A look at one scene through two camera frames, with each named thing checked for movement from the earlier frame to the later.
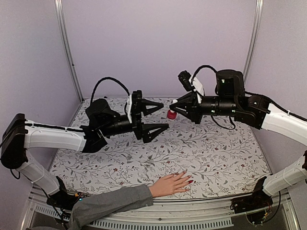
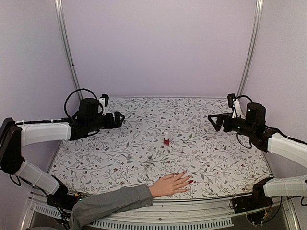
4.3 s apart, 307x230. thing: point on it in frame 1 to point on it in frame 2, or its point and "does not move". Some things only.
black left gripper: (142, 130) to (117, 123)
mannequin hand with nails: (170, 185) does not move
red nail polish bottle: (171, 115) to (166, 142)
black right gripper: (190, 100) to (217, 127)
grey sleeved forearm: (93, 208) does not move
